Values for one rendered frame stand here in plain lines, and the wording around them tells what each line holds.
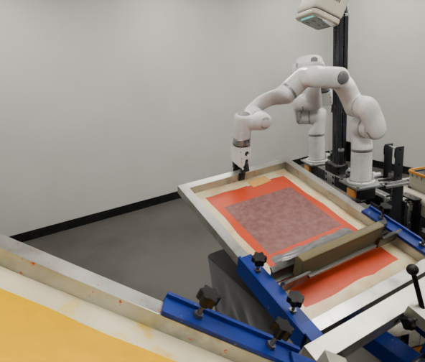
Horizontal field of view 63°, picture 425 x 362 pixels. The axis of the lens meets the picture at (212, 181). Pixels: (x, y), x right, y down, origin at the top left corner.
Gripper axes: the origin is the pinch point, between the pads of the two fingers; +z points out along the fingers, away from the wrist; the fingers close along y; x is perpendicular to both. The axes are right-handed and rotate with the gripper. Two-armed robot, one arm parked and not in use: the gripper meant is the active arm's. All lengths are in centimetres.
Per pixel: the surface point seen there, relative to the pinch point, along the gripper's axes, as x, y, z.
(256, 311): 23, -50, 24
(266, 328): 23, -56, 26
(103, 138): 2, 295, 105
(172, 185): -78, 272, 186
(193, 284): -12, 71, 151
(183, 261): -20, 111, 162
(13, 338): 86, -69, -32
